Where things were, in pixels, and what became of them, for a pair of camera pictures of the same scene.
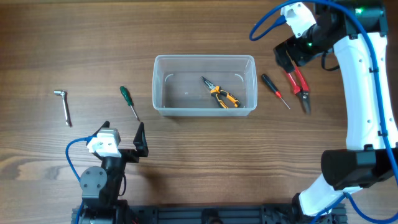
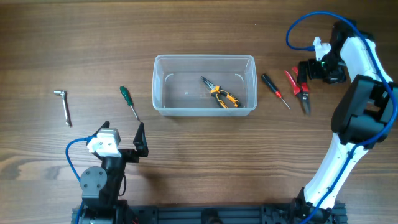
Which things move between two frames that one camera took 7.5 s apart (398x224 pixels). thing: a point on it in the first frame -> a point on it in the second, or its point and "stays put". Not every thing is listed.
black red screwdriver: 277,93 stays put
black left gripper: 139,141 stays put
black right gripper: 300,57 -> 338,76
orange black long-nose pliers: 215,90 stays put
